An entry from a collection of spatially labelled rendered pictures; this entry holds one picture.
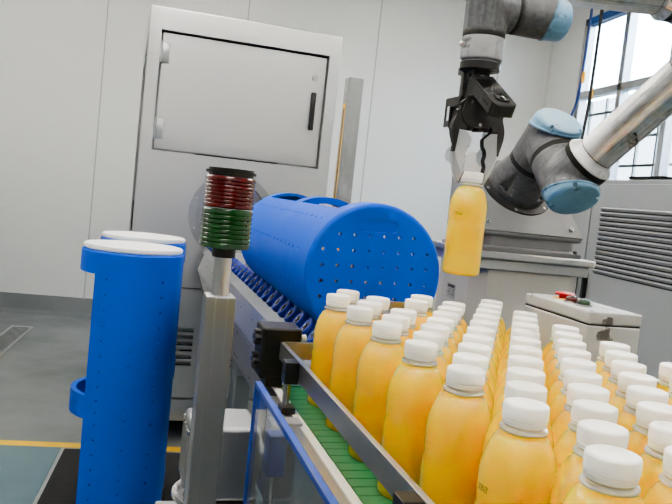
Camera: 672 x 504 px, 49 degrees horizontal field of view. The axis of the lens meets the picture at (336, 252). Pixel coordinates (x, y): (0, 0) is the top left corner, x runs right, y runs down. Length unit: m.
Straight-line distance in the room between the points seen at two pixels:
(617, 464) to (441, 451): 0.25
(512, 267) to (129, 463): 1.18
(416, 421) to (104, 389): 1.41
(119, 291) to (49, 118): 4.64
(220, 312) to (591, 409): 0.47
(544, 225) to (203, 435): 1.14
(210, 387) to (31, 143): 5.78
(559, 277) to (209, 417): 1.09
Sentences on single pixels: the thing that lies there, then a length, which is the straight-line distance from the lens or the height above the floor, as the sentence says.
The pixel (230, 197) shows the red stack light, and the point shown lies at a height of 1.22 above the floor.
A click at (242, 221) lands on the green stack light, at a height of 1.20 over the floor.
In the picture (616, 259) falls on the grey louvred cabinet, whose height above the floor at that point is 1.10.
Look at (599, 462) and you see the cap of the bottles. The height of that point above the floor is 1.08.
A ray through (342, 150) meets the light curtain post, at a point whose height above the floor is 1.42.
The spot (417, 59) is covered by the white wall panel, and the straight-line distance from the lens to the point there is 6.89.
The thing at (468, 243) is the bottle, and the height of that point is 1.18.
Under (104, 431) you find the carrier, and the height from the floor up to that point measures 0.53.
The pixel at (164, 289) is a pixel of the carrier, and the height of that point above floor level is 0.93.
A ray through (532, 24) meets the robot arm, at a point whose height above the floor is 1.57.
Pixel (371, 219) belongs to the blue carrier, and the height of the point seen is 1.20.
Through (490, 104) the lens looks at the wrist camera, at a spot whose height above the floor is 1.42.
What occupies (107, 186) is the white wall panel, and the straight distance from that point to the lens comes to 6.56.
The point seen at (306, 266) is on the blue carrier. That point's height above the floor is 1.10.
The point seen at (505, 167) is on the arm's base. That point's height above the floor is 1.35.
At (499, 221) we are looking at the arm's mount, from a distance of 1.81.
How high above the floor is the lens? 1.24
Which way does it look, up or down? 4 degrees down
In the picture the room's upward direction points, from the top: 6 degrees clockwise
